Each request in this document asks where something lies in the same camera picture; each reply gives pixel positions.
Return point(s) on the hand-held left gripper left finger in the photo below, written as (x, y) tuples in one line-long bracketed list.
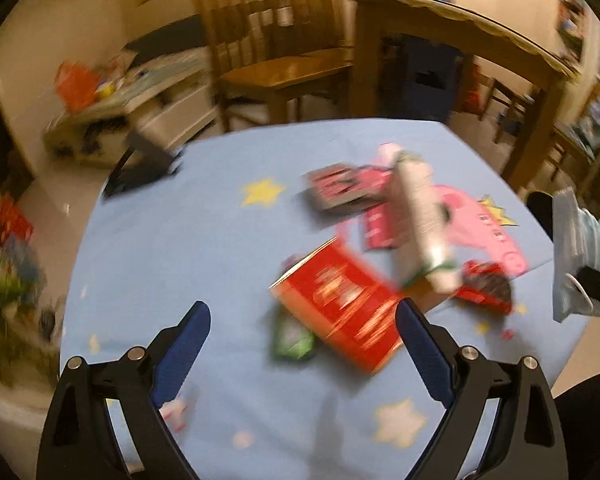
[(180, 352)]

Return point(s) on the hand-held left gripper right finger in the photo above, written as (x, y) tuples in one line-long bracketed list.
[(426, 355)]

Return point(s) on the red and black packet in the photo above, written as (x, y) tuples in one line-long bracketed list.
[(487, 285)]

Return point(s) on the blue star-print tablecloth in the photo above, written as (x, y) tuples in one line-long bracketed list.
[(205, 260)]

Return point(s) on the red carton box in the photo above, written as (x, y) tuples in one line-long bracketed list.
[(345, 300)]

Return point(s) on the wooden chair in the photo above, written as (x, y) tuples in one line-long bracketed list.
[(507, 107), (312, 10), (260, 60)]

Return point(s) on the green snack packet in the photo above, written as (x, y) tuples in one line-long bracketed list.
[(292, 335)]

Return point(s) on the white tube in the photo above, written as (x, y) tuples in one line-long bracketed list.
[(422, 220)]

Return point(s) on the person's dark pants leg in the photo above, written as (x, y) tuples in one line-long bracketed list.
[(592, 425)]

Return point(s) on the pink paper packet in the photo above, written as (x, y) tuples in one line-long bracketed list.
[(380, 225)]

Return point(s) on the small pink wrapper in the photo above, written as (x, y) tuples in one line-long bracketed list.
[(389, 154)]

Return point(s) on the pink and black packet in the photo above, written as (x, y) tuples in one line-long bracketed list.
[(342, 187)]

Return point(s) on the black folding stool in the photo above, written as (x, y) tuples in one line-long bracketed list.
[(140, 167)]

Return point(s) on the red toy box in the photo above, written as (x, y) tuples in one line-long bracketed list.
[(10, 220)]

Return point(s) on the wooden dining table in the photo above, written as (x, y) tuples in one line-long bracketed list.
[(430, 15)]

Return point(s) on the low white cabinet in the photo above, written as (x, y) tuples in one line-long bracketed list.
[(145, 95)]

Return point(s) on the orange bag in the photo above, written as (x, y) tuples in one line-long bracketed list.
[(75, 85)]

